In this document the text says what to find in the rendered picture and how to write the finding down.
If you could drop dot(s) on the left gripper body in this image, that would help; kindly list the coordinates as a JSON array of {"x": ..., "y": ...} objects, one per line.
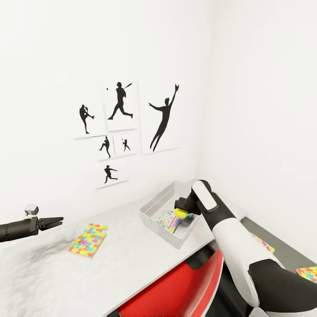
[{"x": 22, "y": 229}]

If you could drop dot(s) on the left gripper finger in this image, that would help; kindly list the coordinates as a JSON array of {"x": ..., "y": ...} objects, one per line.
[
  {"x": 47, "y": 221},
  {"x": 44, "y": 228}
]

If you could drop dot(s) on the jigsaw puzzle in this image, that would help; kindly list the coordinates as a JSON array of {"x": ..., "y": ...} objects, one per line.
[
  {"x": 308, "y": 273},
  {"x": 89, "y": 241}
]

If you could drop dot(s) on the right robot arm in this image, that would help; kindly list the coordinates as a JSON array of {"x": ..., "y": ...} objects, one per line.
[{"x": 258, "y": 275}]

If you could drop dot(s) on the tennis ball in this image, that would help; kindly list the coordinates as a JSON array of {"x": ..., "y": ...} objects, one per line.
[{"x": 181, "y": 213}]

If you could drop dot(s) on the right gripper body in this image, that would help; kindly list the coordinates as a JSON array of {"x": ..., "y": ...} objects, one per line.
[{"x": 185, "y": 205}]

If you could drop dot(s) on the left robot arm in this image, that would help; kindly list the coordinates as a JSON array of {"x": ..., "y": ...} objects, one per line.
[{"x": 29, "y": 226}]

